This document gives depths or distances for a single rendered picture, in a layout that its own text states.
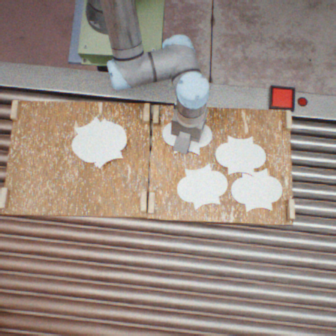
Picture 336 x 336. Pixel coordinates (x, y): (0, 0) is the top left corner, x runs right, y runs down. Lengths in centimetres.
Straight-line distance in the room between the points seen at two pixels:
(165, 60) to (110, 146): 33
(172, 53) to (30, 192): 57
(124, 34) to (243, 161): 51
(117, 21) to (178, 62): 18
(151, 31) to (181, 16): 119
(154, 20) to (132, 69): 45
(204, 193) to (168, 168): 13
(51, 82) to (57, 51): 115
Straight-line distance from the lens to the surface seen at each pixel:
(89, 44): 154
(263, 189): 137
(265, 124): 144
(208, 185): 135
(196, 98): 110
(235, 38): 268
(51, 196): 138
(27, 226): 140
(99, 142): 137
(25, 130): 146
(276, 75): 261
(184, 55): 117
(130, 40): 112
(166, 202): 134
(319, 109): 153
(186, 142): 130
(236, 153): 138
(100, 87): 150
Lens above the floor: 224
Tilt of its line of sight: 73 degrees down
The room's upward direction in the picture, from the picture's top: 1 degrees clockwise
